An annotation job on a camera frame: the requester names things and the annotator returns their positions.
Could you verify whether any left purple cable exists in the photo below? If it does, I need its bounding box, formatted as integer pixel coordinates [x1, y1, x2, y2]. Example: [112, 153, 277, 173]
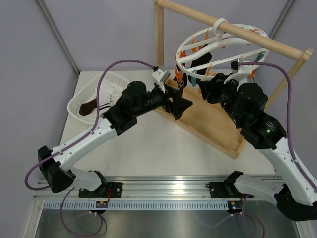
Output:
[24, 59, 160, 235]

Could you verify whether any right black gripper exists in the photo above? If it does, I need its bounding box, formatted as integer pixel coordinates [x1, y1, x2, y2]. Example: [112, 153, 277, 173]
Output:
[199, 73, 245, 126]

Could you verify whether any dark brown small sock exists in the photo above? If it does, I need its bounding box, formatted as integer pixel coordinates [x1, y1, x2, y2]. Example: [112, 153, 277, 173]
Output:
[79, 98, 97, 116]

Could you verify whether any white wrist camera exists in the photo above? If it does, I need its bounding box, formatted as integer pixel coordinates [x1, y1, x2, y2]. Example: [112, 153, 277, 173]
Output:
[224, 59, 253, 84]
[151, 68, 171, 93]

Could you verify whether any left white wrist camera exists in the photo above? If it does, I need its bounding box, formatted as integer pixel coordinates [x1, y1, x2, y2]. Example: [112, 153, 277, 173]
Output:
[151, 68, 171, 93]

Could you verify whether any white perforated plastic basket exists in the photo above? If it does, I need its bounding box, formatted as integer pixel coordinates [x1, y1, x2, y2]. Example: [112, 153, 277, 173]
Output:
[67, 72, 129, 125]

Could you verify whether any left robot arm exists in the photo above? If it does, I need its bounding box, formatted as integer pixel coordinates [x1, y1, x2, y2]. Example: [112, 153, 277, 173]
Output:
[38, 81, 193, 197]

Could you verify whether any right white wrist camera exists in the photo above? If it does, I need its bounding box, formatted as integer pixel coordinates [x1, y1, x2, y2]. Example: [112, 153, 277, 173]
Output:
[224, 59, 253, 84]

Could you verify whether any wooden hanger rack frame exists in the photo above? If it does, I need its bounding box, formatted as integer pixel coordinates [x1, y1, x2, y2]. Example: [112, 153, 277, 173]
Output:
[154, 0, 313, 159]

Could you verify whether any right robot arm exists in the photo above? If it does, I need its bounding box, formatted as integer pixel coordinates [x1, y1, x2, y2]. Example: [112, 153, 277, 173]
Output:
[198, 74, 317, 221]

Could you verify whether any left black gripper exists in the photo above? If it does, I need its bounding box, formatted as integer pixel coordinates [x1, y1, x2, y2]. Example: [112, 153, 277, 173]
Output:
[133, 81, 192, 117]

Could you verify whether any white round clip hanger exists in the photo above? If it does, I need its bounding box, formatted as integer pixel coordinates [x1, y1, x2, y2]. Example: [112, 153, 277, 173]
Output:
[175, 18, 270, 83]

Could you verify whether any white slotted cable duct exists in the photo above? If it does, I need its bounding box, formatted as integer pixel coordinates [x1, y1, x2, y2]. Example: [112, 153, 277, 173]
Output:
[44, 200, 229, 211]

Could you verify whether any white sock in basket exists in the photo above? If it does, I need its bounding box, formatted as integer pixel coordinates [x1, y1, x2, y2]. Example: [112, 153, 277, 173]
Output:
[99, 80, 122, 113]

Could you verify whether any aluminium mounting rail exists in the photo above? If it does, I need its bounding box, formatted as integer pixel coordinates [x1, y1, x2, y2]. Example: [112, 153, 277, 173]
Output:
[33, 175, 285, 201]

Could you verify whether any brown sock with stripes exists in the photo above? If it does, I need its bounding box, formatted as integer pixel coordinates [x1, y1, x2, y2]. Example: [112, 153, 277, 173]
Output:
[174, 66, 187, 94]

